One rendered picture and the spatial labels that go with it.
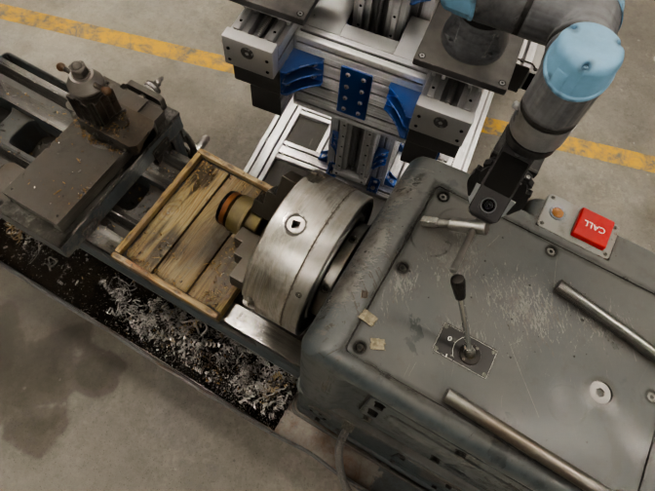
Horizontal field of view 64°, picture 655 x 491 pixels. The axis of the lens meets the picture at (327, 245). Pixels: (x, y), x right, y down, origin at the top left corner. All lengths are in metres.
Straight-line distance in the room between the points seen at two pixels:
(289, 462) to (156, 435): 0.50
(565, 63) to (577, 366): 0.48
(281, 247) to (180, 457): 1.31
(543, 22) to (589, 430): 0.58
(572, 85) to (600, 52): 0.04
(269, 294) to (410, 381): 0.30
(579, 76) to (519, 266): 0.40
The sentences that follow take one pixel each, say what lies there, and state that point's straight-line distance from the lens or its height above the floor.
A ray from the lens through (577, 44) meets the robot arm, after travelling 0.66.
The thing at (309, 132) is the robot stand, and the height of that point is 0.21.
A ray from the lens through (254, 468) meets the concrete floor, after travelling 2.06.
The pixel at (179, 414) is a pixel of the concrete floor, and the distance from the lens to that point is 2.12.
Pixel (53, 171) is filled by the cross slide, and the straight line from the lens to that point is 1.41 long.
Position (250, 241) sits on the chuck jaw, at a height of 1.10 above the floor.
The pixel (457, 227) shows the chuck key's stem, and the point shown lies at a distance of 0.89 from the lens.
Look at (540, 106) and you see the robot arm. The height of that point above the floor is 1.58.
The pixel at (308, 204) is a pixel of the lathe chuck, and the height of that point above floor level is 1.24.
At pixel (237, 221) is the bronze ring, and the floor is 1.11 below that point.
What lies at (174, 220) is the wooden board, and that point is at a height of 0.89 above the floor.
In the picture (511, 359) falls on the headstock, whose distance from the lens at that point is 0.89.
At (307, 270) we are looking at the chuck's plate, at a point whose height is 1.21.
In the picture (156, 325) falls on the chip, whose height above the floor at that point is 0.58.
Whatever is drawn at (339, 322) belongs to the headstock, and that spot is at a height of 1.25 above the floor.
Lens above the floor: 2.06
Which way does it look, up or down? 65 degrees down
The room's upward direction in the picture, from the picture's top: 7 degrees clockwise
